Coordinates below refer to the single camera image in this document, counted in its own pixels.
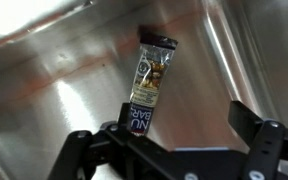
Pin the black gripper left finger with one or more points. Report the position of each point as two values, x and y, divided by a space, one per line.
131 157

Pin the blue nut bar packet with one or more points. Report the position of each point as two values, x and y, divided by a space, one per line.
156 53

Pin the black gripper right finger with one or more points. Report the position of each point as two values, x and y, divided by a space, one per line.
267 140

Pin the stainless steel sink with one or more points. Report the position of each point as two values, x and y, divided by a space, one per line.
69 65

